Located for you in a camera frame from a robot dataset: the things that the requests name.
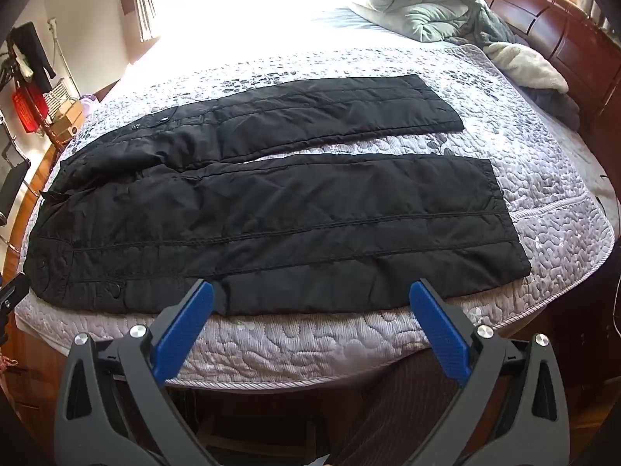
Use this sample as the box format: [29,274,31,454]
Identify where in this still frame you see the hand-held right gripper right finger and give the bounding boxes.
[409,279,571,466]

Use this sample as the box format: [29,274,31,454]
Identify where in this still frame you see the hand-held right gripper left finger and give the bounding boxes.
[53,279,229,466]

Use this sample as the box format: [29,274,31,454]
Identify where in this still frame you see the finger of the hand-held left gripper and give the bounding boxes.
[0,274,30,314]

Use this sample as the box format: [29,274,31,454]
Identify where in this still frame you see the black pants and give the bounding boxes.
[23,74,532,316]

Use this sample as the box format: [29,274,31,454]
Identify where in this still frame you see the black folding chair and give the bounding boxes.
[0,121,32,219]

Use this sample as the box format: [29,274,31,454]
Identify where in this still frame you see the grey quilted leaf-print bedspread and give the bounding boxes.
[14,43,616,391]

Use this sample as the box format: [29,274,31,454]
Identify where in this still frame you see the cardboard box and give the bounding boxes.
[49,99,85,139]

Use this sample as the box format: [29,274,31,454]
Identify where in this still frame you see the red bag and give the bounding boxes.
[12,80,49,134]

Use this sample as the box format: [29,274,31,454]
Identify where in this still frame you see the striped white bag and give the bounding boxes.
[43,80,73,112]

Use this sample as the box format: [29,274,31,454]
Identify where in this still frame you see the black garment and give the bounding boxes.
[10,22,56,93]

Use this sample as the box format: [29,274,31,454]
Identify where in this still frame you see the white metal stand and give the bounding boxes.
[49,18,81,98]

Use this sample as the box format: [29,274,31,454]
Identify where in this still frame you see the dark grey blanket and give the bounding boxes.
[473,2,580,132]

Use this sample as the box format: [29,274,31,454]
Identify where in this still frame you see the white fleece blanket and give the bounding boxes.
[485,41,569,94]

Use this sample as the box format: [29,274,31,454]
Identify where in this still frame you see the grey-green comforter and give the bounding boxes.
[347,0,491,43]

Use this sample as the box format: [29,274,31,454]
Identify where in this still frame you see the striped curtain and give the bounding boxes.
[123,0,161,42]

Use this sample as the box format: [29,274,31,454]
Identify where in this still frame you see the pale bed sheet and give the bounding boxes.
[104,0,486,103]

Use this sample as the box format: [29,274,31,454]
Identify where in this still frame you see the wooden headboard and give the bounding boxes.
[461,0,621,166]

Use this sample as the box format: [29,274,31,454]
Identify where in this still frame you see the wooden bed frame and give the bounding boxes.
[0,138,621,466]

